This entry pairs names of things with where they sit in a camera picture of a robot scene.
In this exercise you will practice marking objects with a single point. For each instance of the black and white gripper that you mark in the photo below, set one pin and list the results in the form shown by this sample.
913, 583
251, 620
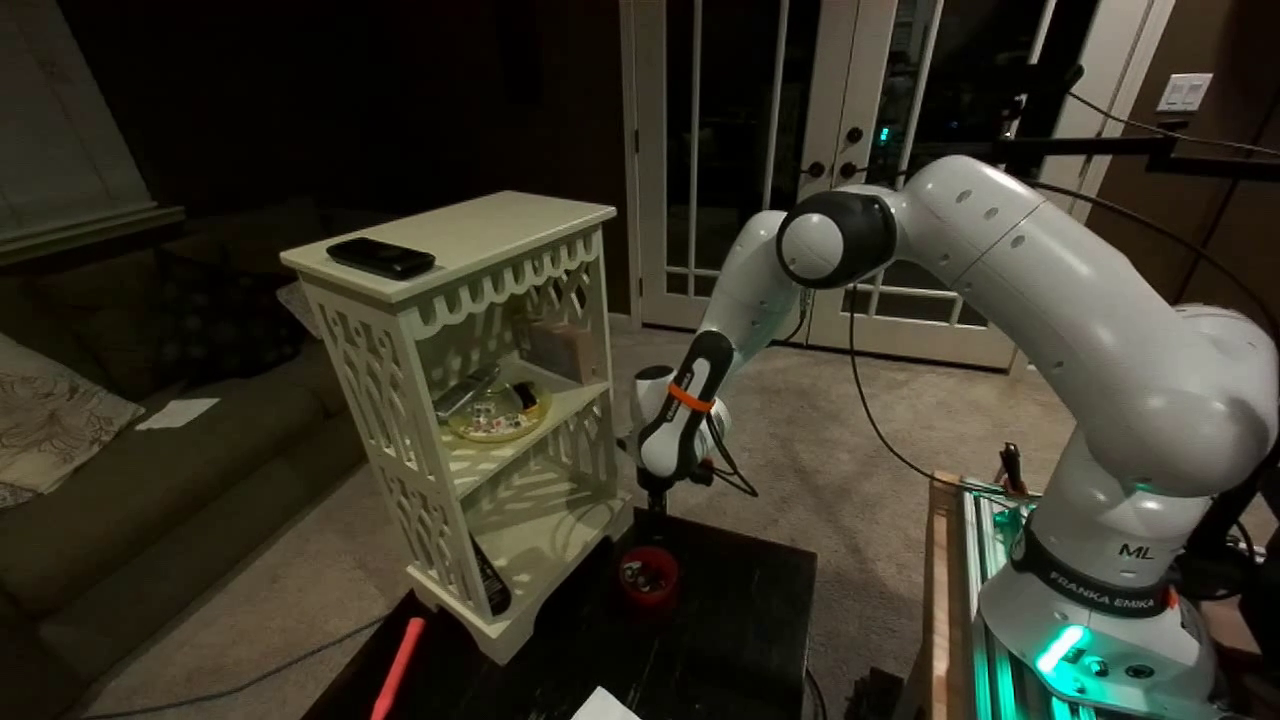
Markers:
673, 431

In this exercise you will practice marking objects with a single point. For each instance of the orange red bowl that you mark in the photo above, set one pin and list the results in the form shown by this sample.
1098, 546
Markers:
647, 578

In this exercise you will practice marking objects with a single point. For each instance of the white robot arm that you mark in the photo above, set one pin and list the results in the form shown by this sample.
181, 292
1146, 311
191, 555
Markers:
1168, 402

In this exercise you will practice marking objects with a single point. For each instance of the yellow plate on shelf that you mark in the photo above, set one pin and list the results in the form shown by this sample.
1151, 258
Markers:
501, 413

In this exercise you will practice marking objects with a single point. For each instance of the white wooden shelf unit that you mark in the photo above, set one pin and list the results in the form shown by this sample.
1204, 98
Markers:
517, 292

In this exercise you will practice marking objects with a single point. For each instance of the white paper sheet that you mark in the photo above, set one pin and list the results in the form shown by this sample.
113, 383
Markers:
607, 704

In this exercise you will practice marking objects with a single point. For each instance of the white french doors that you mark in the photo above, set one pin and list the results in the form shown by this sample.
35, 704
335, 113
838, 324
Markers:
737, 105

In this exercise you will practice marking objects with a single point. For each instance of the black remote control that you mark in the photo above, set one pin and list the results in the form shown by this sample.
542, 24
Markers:
380, 258

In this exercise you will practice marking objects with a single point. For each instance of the small paper on sofa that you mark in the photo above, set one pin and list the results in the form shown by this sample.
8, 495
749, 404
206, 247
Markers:
177, 413

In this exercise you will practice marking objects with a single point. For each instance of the dark sofa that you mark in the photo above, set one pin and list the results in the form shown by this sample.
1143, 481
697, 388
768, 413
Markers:
145, 527

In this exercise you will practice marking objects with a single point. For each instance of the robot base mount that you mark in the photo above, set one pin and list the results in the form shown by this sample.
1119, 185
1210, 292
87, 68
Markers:
1009, 632

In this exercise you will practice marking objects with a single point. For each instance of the black camera stand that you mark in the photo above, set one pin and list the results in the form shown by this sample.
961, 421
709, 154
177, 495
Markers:
1050, 88

